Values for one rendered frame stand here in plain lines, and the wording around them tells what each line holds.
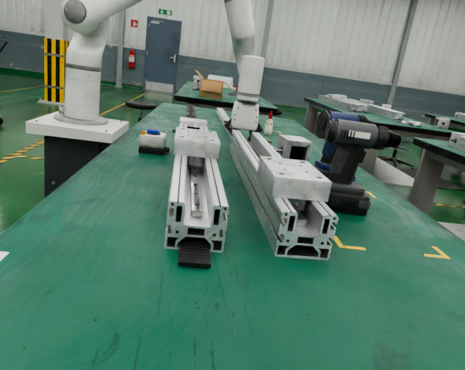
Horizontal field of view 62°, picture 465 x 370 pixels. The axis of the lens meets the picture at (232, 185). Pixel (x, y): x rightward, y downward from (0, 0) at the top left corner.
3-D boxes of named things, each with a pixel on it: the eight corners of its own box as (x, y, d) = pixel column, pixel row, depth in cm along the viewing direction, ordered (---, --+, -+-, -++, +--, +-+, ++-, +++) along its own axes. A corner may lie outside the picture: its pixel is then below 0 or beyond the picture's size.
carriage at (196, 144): (174, 150, 109) (176, 126, 107) (213, 154, 110) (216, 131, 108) (171, 165, 93) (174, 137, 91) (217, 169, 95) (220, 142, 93)
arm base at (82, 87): (48, 121, 133) (49, 65, 128) (58, 113, 151) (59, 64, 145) (106, 128, 138) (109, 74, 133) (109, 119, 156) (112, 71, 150)
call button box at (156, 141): (140, 147, 131) (142, 129, 129) (170, 150, 133) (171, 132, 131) (137, 153, 124) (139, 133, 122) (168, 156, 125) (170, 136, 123)
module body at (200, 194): (177, 146, 141) (179, 122, 138) (204, 149, 142) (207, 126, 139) (164, 248, 65) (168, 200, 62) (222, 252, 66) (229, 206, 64)
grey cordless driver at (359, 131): (309, 199, 102) (327, 115, 95) (385, 210, 101) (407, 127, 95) (314, 209, 94) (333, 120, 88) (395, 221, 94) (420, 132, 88)
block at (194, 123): (171, 140, 149) (173, 116, 146) (203, 144, 150) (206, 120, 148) (170, 145, 140) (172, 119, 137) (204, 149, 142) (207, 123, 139)
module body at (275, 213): (228, 152, 143) (232, 129, 141) (255, 155, 145) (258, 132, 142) (274, 256, 68) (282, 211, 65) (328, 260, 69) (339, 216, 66)
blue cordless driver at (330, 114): (303, 179, 120) (316, 108, 114) (358, 182, 126) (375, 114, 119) (314, 187, 113) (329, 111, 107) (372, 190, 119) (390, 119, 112)
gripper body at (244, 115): (258, 99, 149) (254, 128, 152) (233, 96, 147) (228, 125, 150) (262, 101, 141) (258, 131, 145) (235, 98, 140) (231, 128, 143)
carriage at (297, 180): (255, 184, 88) (259, 155, 86) (302, 189, 89) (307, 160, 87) (269, 211, 72) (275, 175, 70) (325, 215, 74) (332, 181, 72)
